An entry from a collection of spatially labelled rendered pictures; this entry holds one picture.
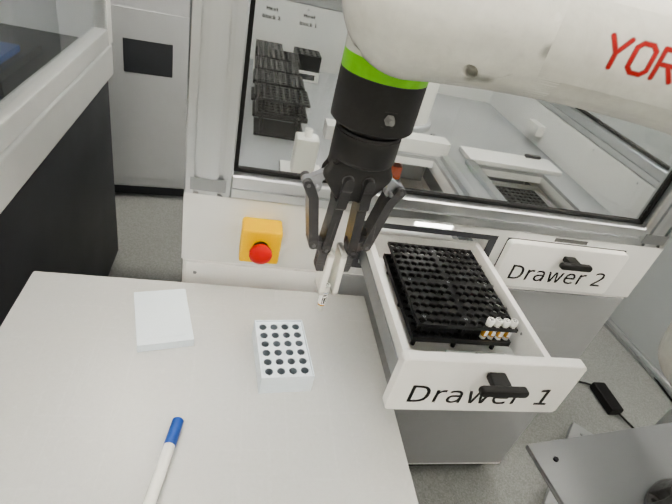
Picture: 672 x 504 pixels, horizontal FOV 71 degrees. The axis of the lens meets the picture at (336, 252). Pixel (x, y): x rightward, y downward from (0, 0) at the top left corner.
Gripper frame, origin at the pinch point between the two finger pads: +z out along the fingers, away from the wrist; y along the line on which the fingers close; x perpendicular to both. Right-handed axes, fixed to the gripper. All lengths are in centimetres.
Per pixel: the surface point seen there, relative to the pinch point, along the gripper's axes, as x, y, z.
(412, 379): 10.0, -12.2, 11.2
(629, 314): -79, -189, 86
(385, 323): -2.5, -12.7, 13.0
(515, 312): -3.0, -37.1, 10.9
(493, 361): 10.7, -23.2, 7.1
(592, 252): -17, -63, 7
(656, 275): -80, -188, 62
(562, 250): -18, -56, 8
